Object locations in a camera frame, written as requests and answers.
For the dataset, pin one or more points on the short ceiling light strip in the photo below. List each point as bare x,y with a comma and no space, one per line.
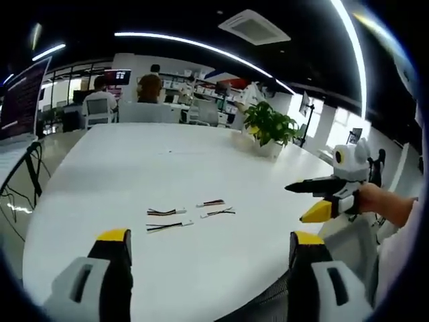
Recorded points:
48,52

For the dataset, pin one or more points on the large computer monitor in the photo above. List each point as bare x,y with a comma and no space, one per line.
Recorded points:
23,97

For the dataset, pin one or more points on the green potted plant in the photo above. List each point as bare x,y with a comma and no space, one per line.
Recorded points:
268,120

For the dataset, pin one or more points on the ceiling air conditioner vent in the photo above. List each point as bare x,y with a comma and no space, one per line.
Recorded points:
254,27

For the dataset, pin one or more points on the black mesh office chair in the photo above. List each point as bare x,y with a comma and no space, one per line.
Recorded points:
268,302

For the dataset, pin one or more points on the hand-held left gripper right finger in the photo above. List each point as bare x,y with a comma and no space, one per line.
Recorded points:
321,288

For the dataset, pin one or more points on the white plant pot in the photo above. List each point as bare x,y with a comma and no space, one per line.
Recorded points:
269,149

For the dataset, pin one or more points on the long ceiling light strip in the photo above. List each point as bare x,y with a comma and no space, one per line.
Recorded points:
355,50
201,45

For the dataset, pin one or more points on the person's right hand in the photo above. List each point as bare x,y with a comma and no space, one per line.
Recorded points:
372,199

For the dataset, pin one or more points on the wall screen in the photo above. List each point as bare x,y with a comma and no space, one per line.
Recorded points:
117,76

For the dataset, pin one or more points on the white mesh office chair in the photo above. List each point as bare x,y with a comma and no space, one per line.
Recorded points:
98,110

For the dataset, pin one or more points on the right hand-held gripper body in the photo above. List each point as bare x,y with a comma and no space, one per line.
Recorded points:
352,164

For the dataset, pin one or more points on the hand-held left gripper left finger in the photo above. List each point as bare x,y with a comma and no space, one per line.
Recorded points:
83,285

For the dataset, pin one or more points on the black desk frame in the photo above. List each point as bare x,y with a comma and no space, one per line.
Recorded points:
31,167

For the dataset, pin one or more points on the monitor on black stand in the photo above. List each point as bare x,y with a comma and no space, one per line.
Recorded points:
306,104

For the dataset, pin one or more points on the white storage shelves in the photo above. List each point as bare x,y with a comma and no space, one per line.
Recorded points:
201,87

